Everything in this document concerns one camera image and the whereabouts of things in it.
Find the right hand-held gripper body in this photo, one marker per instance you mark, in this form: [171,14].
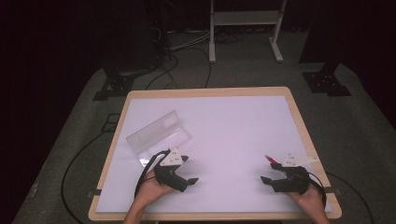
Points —
[292,182]

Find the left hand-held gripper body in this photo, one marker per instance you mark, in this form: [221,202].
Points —
[166,175]

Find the red pen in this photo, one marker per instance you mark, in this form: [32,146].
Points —
[272,159]

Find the clear plastic pencil case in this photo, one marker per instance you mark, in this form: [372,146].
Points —
[157,135]

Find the person's left hand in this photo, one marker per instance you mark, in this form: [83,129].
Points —
[152,189]

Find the person's right hand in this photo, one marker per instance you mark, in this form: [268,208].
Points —
[308,199]

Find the black tape strip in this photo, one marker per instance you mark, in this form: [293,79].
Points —
[334,190]
[93,193]

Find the white table mat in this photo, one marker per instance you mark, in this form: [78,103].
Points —
[224,130]

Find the wooden table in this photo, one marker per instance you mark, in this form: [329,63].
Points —
[205,92]

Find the black stand base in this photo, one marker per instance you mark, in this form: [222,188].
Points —
[325,82]
[115,85]

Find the white metal stand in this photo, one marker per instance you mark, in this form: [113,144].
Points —
[246,18]

